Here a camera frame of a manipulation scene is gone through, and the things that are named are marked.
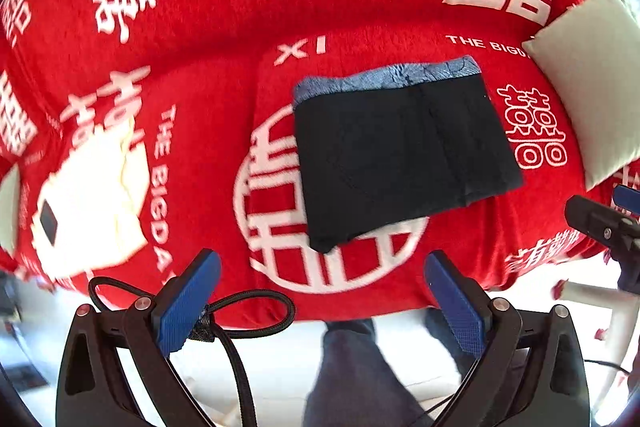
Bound dark pants with blue waistband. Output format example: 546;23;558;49
291;55;524;254

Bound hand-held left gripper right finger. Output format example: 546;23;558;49
424;249;592;427

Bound black braided cable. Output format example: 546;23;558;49
88;276;297;427

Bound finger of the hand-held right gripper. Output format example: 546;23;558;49
613;184;640;209
565;194;640;260

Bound thin black cable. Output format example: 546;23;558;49
582;358;632;375

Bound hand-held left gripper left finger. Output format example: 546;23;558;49
55;249;223;427

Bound red printed blanket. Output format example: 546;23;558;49
0;0;640;325

